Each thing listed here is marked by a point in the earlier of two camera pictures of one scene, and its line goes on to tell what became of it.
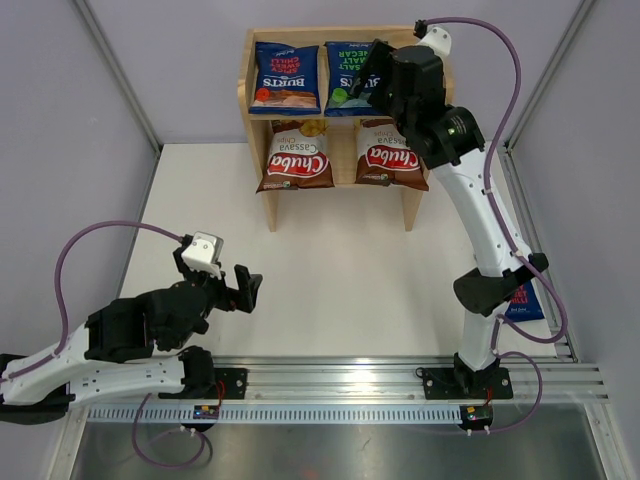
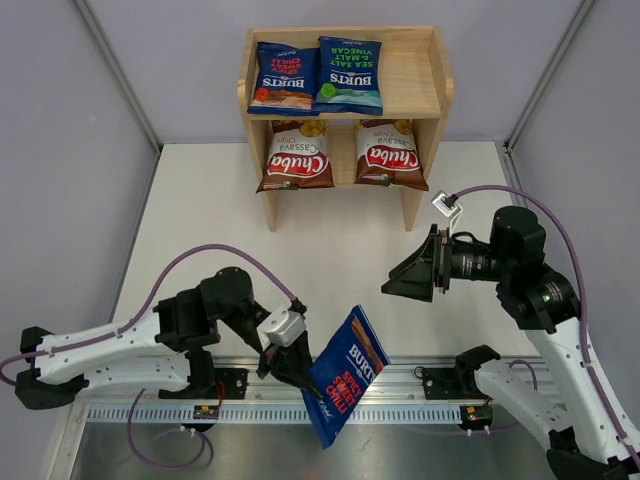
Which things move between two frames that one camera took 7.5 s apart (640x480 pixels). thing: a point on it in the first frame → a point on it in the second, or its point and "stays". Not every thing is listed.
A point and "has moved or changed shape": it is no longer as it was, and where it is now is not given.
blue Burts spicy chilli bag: (524, 304) has moved or changed shape
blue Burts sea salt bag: (344, 60) has moved or changed shape
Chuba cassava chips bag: (384, 158) stays
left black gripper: (228, 302) → (291, 363)
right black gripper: (379, 59) → (431, 265)
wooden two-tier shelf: (295, 87) stays
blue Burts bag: (287, 80) stays
